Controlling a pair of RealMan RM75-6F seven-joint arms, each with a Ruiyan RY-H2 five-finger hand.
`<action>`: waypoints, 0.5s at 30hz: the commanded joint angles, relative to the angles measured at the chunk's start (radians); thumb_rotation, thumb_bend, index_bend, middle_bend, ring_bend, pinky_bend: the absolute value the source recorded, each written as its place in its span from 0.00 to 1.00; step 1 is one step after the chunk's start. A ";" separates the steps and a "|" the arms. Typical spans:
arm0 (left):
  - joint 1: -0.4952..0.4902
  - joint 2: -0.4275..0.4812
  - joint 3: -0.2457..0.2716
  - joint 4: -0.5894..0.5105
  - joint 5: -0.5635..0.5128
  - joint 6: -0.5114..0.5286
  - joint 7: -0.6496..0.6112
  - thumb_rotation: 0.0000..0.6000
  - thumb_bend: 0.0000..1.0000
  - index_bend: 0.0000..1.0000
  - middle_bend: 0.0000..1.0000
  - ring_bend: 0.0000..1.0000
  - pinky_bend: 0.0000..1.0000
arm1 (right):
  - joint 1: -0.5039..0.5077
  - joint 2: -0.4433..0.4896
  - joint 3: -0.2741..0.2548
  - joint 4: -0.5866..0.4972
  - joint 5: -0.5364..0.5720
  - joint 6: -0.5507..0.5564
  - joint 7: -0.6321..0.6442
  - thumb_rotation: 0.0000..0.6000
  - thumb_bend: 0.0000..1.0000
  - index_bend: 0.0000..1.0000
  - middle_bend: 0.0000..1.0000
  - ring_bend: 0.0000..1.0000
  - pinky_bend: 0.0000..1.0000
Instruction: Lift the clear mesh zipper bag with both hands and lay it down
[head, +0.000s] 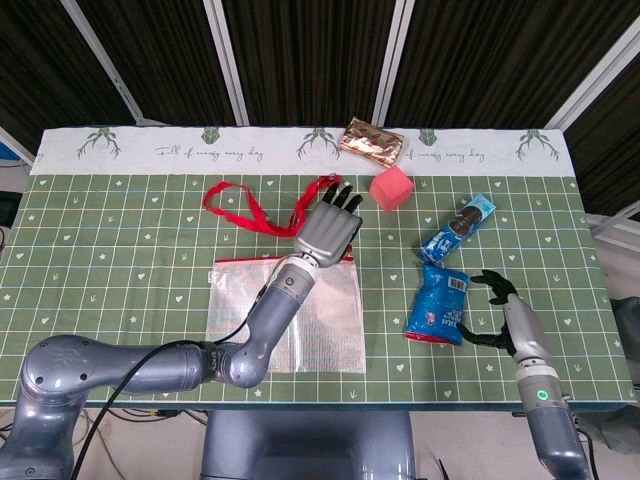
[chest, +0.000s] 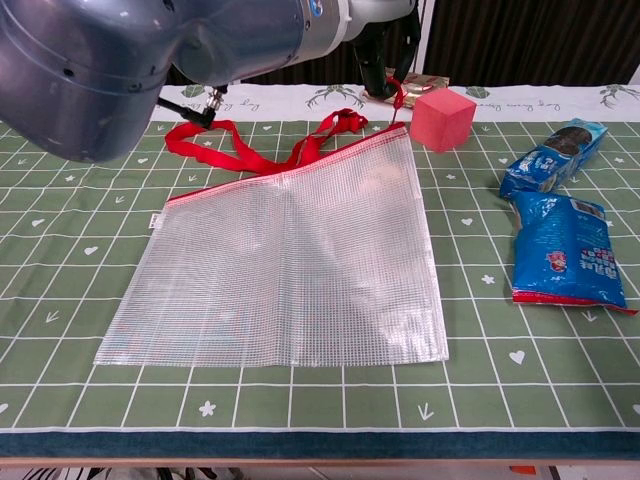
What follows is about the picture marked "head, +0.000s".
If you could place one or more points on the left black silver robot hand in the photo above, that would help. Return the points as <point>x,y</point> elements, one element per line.
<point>327,232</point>

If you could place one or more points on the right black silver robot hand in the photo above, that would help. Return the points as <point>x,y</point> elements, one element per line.
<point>525,330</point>

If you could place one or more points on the clear zipper pouch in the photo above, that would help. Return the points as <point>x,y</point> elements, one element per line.
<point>330,325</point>

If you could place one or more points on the grey robot base column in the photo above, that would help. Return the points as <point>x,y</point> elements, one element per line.
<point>300,440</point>

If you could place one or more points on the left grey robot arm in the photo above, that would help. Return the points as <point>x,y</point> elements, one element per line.
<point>160,370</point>

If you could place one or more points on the blue snack bag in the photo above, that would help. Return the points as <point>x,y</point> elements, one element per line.
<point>440,305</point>

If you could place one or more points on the green patterned tablecloth table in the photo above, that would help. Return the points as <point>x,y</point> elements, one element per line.
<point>100,280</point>

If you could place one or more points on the pink foam cube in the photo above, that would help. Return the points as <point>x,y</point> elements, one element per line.
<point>392,190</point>

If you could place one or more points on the gold foil snack packet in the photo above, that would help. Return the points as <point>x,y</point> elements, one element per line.
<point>372,142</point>

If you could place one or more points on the dark grey fabric object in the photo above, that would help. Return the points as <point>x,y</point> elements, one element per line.
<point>627,340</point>

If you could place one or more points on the blue cookie sleeve packet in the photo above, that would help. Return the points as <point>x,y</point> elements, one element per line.
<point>455,230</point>

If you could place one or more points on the black box beside table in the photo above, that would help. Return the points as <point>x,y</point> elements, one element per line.
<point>7,207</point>

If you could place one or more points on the blue white board edge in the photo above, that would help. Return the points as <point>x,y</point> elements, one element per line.
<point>10,150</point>

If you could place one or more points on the white partition frame post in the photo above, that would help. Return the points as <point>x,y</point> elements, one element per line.
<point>107,65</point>
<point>595,75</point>
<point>227,65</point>
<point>392,65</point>

